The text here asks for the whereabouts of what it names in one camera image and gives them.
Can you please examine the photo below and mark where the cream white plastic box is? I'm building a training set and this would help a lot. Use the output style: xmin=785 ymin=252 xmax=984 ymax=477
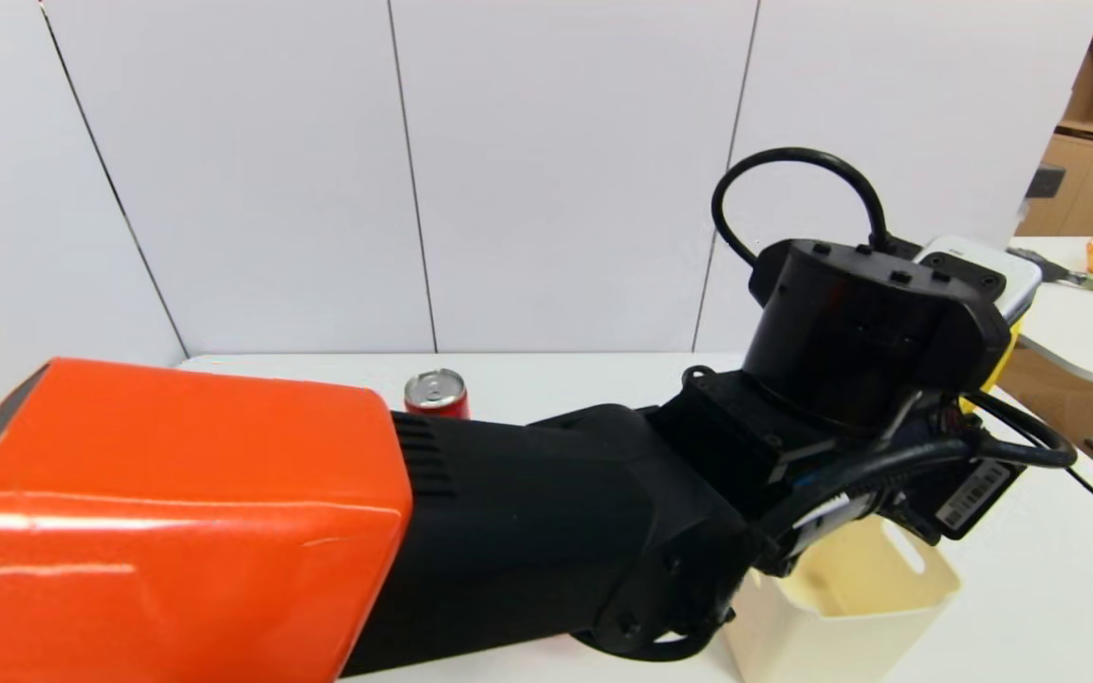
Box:
xmin=722 ymin=512 xmax=963 ymax=683

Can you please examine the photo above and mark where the black tool with green handle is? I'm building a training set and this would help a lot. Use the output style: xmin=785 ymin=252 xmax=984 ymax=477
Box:
xmin=1010 ymin=247 xmax=1093 ymax=299

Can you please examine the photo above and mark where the white side table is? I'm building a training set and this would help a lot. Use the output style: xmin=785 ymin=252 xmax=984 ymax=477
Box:
xmin=1011 ymin=237 xmax=1093 ymax=390

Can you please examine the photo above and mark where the red soda can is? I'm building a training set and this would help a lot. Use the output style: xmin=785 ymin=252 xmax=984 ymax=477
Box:
xmin=403 ymin=368 xmax=471 ymax=420

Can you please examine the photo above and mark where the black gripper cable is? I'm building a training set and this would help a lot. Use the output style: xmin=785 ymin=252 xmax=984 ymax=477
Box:
xmin=962 ymin=389 xmax=1093 ymax=551

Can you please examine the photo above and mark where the black looped cable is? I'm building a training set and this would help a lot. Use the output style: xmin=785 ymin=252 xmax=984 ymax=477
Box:
xmin=711 ymin=147 xmax=894 ymax=276

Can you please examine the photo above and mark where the silver white wrist camera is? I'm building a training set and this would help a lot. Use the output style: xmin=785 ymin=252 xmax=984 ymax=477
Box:
xmin=915 ymin=234 xmax=1046 ymax=323

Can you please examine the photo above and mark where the yellow banana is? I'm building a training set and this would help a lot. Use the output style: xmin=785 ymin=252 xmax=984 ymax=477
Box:
xmin=960 ymin=321 xmax=1024 ymax=415

